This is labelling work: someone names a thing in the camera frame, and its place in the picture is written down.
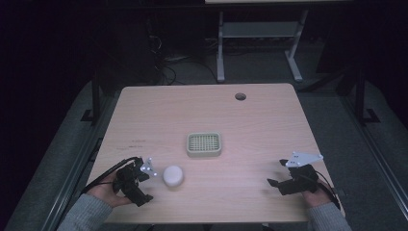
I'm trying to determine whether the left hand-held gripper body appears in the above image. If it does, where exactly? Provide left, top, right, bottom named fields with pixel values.
left=113, top=156, right=159, bottom=200

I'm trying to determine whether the white metal desk frame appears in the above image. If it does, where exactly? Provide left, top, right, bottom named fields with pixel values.
left=216, top=9, right=310, bottom=84

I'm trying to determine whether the person's left hand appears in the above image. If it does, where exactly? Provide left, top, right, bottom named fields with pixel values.
left=87, top=170, right=133, bottom=208

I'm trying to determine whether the tangle of floor cables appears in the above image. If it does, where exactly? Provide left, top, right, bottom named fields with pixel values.
left=145, top=18, right=222, bottom=87

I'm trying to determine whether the white round soap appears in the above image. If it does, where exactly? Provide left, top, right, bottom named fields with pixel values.
left=162, top=165, right=185, bottom=188

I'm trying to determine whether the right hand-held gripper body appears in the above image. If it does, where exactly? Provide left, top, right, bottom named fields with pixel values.
left=278, top=151, right=324, bottom=196

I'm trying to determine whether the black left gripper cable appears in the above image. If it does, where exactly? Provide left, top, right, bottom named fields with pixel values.
left=79, top=156, right=142, bottom=195

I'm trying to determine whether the dark metal stand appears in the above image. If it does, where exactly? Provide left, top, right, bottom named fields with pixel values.
left=80, top=68, right=102, bottom=127
left=352, top=65, right=382, bottom=126

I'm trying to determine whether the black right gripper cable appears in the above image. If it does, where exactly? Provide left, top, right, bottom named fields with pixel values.
left=314, top=170, right=342, bottom=211

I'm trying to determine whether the person's right hand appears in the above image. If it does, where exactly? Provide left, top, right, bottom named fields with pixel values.
left=300, top=179, right=333, bottom=209

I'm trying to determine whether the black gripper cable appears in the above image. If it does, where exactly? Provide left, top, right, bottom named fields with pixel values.
left=314, top=170, right=342, bottom=211
left=79, top=156, right=142, bottom=195

